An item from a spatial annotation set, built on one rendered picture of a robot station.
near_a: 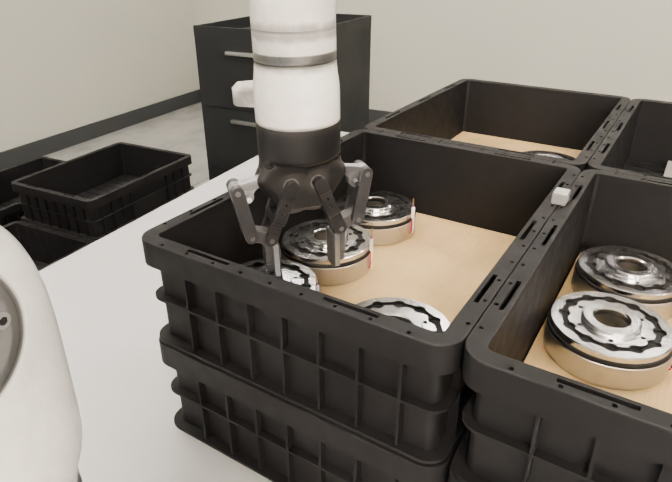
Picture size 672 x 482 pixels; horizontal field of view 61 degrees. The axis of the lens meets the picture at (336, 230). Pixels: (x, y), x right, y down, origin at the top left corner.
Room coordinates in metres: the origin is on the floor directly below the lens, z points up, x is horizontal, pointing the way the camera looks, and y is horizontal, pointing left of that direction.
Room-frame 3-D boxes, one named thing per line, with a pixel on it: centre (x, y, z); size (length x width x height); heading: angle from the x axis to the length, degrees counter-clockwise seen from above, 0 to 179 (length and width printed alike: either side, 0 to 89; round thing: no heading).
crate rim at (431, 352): (0.54, -0.05, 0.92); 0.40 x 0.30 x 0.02; 148
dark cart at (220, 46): (2.35, 0.19, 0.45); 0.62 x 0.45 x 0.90; 154
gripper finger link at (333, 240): (0.51, 0.00, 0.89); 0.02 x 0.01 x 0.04; 20
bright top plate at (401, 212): (0.67, -0.05, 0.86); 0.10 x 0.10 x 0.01
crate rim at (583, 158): (0.87, -0.27, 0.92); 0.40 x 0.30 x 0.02; 148
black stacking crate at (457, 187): (0.54, -0.05, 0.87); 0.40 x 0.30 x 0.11; 148
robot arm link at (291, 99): (0.51, 0.04, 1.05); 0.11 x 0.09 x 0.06; 20
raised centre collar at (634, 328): (0.41, -0.24, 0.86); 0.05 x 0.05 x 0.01
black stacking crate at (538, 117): (0.87, -0.27, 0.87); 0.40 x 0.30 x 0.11; 148
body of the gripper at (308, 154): (0.50, 0.03, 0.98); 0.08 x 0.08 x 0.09
